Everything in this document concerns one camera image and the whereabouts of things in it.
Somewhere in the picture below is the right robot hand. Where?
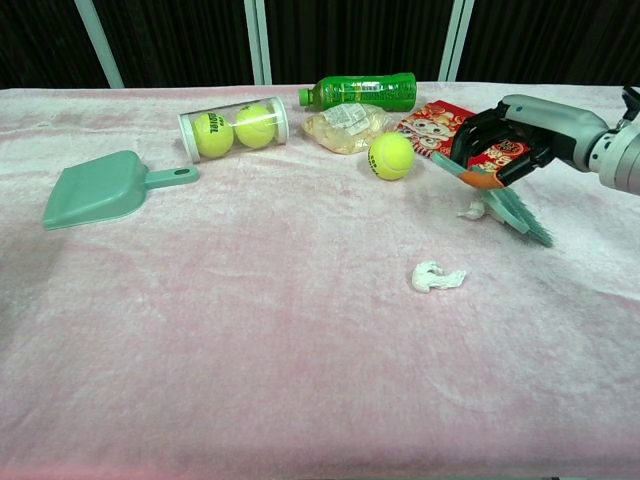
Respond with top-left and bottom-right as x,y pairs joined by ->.
448,93 -> 611,190

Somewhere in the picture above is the small teal brush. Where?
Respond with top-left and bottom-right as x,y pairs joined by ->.
430,151 -> 555,249

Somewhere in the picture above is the white paper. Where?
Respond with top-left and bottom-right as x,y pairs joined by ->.
457,199 -> 489,222
411,259 -> 468,295

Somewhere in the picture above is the red spiral notebook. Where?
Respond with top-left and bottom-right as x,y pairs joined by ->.
394,98 -> 539,176

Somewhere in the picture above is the loose yellow tennis ball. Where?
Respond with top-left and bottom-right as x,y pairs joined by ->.
367,131 -> 416,182

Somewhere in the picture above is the green plastic bottle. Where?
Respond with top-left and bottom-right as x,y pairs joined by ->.
298,72 -> 418,112

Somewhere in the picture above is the clear snack bag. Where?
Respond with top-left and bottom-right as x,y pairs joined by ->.
301,102 -> 390,155

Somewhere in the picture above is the plain tubed tennis ball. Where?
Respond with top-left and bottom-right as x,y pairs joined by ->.
234,103 -> 278,149

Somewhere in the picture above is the tennis ball with black print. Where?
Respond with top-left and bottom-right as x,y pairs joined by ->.
193,113 -> 235,159

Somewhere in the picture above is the pink fleece tablecloth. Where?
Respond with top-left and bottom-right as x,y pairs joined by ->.
0,82 -> 640,480

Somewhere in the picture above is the clear tennis ball tube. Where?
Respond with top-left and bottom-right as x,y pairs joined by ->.
178,95 -> 290,165

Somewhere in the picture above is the black pleated curtain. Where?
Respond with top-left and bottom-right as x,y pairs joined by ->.
0,0 -> 640,91

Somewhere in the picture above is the teal dustpan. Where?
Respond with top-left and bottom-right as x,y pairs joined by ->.
41,149 -> 200,232

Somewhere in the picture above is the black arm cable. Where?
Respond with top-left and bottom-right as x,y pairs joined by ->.
618,84 -> 640,129

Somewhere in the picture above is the white frame post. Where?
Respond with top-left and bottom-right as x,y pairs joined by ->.
437,0 -> 475,84
74,0 -> 125,90
243,0 -> 274,86

